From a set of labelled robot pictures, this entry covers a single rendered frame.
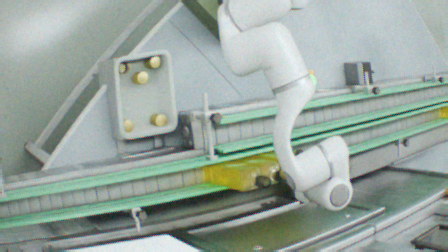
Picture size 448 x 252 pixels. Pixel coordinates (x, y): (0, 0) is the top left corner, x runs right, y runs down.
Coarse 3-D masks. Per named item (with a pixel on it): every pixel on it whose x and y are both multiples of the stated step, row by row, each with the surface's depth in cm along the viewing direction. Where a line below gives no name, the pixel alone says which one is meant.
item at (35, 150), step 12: (156, 0) 232; (144, 12) 230; (132, 24) 228; (120, 36) 226; (108, 48) 226; (96, 72) 222; (84, 84) 220; (72, 96) 217; (60, 108) 216; (60, 120) 215; (48, 132) 213; (36, 144) 210; (36, 156) 194; (48, 156) 180
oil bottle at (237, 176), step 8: (208, 168) 167; (216, 168) 163; (224, 168) 160; (232, 168) 157; (240, 168) 156; (248, 168) 155; (256, 168) 154; (208, 176) 168; (216, 176) 164; (224, 176) 161; (232, 176) 157; (240, 176) 154; (248, 176) 152; (224, 184) 161; (232, 184) 158; (240, 184) 154; (248, 184) 153
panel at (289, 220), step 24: (240, 216) 164; (264, 216) 163; (288, 216) 160; (312, 216) 156; (336, 216) 151; (360, 216) 145; (192, 240) 146; (216, 240) 146; (240, 240) 144; (264, 240) 142; (288, 240) 139; (312, 240) 135
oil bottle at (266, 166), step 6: (240, 162) 164; (246, 162) 163; (252, 162) 161; (258, 162) 160; (264, 162) 159; (270, 162) 158; (276, 162) 158; (264, 168) 156; (270, 168) 156; (276, 168) 156; (264, 174) 156
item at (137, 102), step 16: (160, 64) 171; (128, 80) 169; (160, 80) 172; (128, 96) 169; (144, 96) 172; (160, 96) 173; (128, 112) 170; (144, 112) 172; (160, 112) 175; (176, 112) 169; (144, 128) 170; (160, 128) 169
